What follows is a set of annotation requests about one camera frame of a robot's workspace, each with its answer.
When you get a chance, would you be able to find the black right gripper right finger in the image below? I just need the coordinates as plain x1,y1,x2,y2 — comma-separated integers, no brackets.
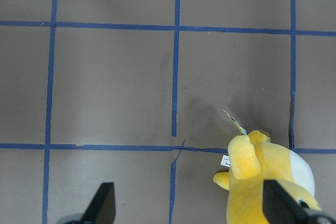
262,180,335,223

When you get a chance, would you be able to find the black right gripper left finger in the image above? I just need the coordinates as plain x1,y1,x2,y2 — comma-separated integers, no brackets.
59,182,116,224

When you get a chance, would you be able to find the yellow plush toy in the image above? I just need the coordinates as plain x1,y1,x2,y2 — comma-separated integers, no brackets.
213,119,321,223

